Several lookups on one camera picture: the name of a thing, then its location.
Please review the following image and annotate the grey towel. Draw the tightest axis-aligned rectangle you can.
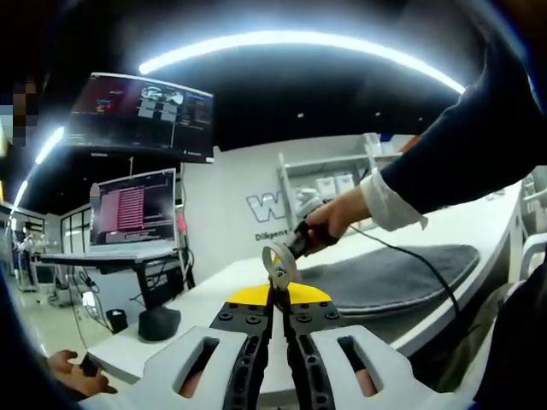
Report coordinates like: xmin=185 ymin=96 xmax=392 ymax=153
xmin=261 ymin=242 xmax=482 ymax=319

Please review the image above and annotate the row of white storage boxes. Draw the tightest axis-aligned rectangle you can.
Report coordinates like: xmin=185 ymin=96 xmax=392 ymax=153
xmin=315 ymin=173 xmax=356 ymax=197

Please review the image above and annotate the grey metal shelf unit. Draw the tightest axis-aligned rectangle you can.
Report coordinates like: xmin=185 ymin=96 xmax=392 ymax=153
xmin=276 ymin=132 xmax=411 ymax=206

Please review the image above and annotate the black pouch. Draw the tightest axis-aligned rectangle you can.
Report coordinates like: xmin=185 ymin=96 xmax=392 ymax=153
xmin=138 ymin=307 xmax=182 ymax=342

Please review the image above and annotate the small black bin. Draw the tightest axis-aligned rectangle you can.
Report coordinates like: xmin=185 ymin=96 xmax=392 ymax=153
xmin=105 ymin=307 xmax=129 ymax=334

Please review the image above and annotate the small black device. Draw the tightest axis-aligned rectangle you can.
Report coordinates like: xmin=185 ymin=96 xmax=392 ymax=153
xmin=79 ymin=354 xmax=102 ymax=377

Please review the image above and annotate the grey standing desk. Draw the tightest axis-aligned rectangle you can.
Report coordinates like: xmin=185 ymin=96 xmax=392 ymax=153
xmin=36 ymin=249 xmax=197 ymax=311

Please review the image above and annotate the long ceiling light strip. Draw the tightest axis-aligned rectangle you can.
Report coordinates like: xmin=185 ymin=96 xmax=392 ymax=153
xmin=137 ymin=30 xmax=467 ymax=95

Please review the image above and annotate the smaller lit monitor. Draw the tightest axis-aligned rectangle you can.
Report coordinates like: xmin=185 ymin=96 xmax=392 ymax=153
xmin=88 ymin=167 xmax=178 ymax=253

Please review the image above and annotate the large lit monitor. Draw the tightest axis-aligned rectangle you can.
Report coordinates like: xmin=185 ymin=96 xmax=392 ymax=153
xmin=66 ymin=72 xmax=215 ymax=164

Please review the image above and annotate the glass office partition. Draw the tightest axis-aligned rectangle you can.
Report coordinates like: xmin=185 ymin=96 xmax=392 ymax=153
xmin=59 ymin=203 xmax=93 ymax=257

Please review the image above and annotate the person's body dark clothing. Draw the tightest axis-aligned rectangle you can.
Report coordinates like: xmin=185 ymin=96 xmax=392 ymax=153
xmin=482 ymin=272 xmax=547 ymax=398

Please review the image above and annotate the white chair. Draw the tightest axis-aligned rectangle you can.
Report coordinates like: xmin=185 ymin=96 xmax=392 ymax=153
xmin=521 ymin=232 xmax=547 ymax=278

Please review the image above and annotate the short ceiling light bar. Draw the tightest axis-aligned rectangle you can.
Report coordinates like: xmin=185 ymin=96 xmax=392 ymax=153
xmin=33 ymin=126 xmax=66 ymax=166

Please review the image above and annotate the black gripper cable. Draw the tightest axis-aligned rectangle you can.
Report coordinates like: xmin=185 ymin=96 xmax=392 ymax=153
xmin=346 ymin=225 xmax=462 ymax=319

